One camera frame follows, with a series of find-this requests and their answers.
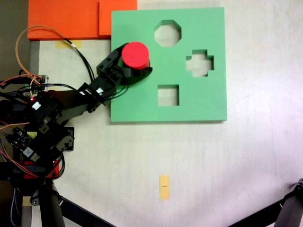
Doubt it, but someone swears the black gripper servo cable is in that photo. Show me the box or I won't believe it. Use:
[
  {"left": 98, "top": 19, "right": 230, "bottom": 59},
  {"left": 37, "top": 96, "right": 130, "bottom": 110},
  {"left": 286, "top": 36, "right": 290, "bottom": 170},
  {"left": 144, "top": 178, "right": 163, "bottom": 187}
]
[{"left": 104, "top": 84, "right": 130, "bottom": 100}]

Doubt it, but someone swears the blue braided cable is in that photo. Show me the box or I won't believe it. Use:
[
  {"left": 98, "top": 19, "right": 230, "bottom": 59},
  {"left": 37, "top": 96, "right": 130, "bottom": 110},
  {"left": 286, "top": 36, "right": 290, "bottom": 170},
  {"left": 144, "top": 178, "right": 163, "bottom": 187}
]
[{"left": 10, "top": 186, "right": 22, "bottom": 227}]

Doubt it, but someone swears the large orange foam plate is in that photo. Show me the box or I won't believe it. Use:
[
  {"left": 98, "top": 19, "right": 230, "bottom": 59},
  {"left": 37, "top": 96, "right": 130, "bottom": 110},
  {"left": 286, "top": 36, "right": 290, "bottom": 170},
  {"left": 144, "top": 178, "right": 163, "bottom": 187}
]
[{"left": 27, "top": 0, "right": 100, "bottom": 40}]

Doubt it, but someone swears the thick black tripod leg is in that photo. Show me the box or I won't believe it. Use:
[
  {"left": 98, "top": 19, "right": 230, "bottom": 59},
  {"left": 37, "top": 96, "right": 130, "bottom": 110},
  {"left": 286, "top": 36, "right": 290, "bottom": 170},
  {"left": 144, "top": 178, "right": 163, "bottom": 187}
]
[{"left": 39, "top": 183, "right": 66, "bottom": 227}]

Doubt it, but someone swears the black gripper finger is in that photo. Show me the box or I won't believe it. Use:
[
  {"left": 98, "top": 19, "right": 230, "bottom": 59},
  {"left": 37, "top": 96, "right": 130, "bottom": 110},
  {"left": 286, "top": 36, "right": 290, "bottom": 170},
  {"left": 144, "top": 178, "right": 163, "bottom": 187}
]
[
  {"left": 119, "top": 67, "right": 153, "bottom": 87},
  {"left": 96, "top": 43, "right": 129, "bottom": 76}
]

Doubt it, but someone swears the thin black tripod leg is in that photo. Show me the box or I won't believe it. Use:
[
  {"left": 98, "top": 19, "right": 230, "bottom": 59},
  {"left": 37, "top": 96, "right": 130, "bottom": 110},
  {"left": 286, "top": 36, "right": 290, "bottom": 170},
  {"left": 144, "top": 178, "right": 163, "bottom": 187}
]
[{"left": 58, "top": 195, "right": 117, "bottom": 227}]

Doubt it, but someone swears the yellow table label sticker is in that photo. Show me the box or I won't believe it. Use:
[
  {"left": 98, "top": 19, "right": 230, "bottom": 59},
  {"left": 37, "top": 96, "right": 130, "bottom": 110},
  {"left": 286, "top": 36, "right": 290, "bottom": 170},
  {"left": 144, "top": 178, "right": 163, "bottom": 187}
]
[{"left": 159, "top": 175, "right": 170, "bottom": 201}]

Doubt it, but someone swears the black tripod leg with joint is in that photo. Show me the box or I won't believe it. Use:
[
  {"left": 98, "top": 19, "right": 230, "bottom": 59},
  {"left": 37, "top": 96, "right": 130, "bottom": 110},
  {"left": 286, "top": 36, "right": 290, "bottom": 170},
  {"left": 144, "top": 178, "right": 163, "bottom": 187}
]
[{"left": 228, "top": 178, "right": 303, "bottom": 227}]

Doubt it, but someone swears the small orange foam plate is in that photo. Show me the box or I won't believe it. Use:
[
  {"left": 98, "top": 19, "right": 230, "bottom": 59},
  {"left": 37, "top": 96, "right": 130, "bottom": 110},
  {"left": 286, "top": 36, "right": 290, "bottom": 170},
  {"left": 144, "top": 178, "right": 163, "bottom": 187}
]
[{"left": 98, "top": 0, "right": 138, "bottom": 38}]

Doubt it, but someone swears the red cylinder block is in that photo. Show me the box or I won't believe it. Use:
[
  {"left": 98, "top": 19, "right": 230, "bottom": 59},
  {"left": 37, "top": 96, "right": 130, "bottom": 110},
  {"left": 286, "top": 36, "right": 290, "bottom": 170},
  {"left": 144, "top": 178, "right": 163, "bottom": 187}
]
[{"left": 121, "top": 41, "right": 151, "bottom": 71}]

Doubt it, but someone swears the long black cable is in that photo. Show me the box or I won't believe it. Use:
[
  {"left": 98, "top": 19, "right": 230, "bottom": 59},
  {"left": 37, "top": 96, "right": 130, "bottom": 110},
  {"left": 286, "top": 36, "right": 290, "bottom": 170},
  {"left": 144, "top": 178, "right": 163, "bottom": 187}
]
[{"left": 63, "top": 36, "right": 96, "bottom": 83}]

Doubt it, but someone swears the green shape sorter board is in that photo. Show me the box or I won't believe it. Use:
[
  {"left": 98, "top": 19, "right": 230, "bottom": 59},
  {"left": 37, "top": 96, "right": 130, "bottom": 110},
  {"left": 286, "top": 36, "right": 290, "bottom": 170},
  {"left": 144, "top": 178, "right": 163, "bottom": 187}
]
[{"left": 110, "top": 7, "right": 228, "bottom": 123}]

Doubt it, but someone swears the small black circuit board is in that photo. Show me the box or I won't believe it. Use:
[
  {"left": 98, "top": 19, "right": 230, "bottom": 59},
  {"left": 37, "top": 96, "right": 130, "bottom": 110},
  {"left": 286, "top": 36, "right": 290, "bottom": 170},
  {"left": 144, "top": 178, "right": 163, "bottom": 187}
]
[{"left": 6, "top": 127, "right": 34, "bottom": 149}]

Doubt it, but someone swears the orange wire loop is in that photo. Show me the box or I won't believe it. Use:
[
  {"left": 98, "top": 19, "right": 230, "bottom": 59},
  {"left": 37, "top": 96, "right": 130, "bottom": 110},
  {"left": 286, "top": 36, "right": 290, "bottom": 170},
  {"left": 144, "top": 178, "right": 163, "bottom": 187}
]
[{"left": 15, "top": 25, "right": 68, "bottom": 80}]

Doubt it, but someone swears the circuit board with wires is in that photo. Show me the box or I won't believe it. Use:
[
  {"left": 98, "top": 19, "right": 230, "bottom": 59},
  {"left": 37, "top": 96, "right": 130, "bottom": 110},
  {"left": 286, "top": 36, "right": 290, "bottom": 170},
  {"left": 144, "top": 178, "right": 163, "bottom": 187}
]
[{"left": 23, "top": 75, "right": 50, "bottom": 97}]

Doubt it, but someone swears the silver USB plug with label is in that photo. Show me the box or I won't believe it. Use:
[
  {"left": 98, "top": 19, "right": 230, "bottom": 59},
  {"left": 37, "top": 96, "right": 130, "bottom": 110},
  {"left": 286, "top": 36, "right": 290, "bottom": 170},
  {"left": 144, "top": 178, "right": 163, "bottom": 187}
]
[{"left": 22, "top": 147, "right": 41, "bottom": 164}]

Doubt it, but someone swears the yellow tape strip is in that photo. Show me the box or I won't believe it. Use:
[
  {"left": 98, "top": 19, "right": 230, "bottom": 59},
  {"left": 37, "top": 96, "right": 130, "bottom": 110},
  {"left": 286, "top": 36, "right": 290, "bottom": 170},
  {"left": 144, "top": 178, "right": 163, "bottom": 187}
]
[{"left": 55, "top": 40, "right": 82, "bottom": 49}]

